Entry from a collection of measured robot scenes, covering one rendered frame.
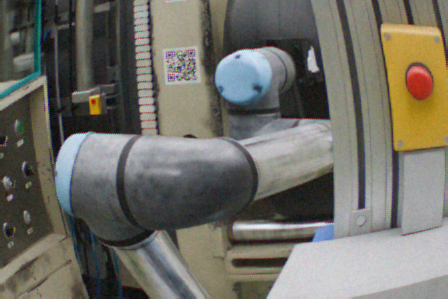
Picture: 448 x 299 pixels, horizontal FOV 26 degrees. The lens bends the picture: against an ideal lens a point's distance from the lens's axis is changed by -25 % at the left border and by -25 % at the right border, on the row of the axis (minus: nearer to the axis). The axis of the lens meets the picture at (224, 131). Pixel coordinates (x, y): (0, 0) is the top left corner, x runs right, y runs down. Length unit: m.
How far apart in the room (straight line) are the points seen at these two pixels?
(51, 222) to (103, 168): 1.04
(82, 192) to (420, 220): 0.50
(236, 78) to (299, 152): 0.21
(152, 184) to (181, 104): 1.06
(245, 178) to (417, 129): 0.38
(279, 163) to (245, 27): 0.66
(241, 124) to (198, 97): 0.64
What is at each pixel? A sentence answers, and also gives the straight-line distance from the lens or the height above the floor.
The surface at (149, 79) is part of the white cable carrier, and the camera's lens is 2.46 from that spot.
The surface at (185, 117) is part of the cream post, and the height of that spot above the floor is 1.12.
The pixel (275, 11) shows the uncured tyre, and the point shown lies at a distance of 2.14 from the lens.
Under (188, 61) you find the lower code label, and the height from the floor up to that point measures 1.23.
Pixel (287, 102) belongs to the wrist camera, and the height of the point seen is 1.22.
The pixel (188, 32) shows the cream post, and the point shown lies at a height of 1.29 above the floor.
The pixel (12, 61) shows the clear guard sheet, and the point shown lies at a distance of 2.25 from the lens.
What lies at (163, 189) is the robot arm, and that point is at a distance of 1.38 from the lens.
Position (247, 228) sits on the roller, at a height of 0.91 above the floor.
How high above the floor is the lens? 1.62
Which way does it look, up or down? 13 degrees down
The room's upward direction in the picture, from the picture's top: 6 degrees counter-clockwise
